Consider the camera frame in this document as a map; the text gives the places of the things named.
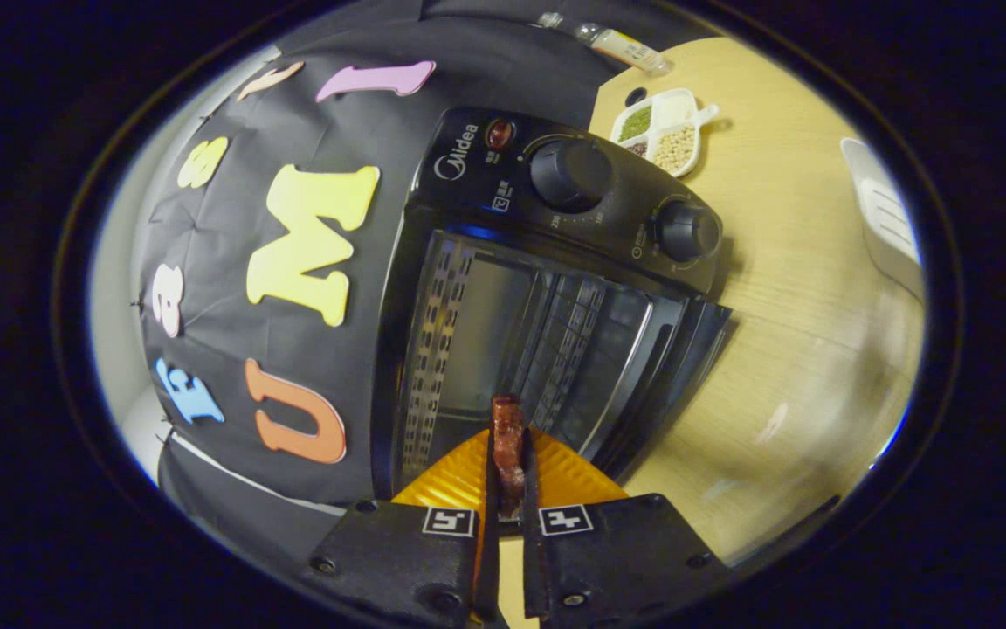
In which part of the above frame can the clear glass bottle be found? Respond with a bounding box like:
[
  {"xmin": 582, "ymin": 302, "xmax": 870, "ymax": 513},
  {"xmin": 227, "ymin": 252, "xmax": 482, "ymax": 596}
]
[{"xmin": 575, "ymin": 22, "xmax": 672, "ymax": 74}]

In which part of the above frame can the white rectangular dish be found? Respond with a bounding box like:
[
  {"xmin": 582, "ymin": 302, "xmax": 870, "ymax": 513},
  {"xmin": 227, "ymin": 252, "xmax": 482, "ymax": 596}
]
[{"xmin": 841, "ymin": 137, "xmax": 925, "ymax": 302}]

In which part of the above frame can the black toaster oven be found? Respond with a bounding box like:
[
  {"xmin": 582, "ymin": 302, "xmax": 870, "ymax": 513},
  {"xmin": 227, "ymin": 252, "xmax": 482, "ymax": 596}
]
[{"xmin": 370, "ymin": 107, "xmax": 735, "ymax": 508}]

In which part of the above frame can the white divided dish with beans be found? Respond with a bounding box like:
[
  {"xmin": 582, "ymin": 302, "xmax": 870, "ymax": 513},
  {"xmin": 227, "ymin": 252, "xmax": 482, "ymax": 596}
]
[{"xmin": 610, "ymin": 87, "xmax": 720, "ymax": 179}]

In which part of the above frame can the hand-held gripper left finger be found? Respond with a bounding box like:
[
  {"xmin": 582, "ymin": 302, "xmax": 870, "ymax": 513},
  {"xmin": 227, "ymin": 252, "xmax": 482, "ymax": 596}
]
[{"xmin": 300, "ymin": 428, "xmax": 500, "ymax": 626}]

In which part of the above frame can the reddish brown meat piece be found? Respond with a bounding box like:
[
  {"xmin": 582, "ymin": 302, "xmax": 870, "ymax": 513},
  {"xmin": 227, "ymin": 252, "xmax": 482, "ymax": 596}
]
[{"xmin": 491, "ymin": 395, "xmax": 528, "ymax": 516}]

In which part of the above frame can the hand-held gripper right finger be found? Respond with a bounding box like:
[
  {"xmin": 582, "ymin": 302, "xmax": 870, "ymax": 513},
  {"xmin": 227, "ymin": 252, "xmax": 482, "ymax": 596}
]
[{"xmin": 520, "ymin": 426, "xmax": 731, "ymax": 626}]

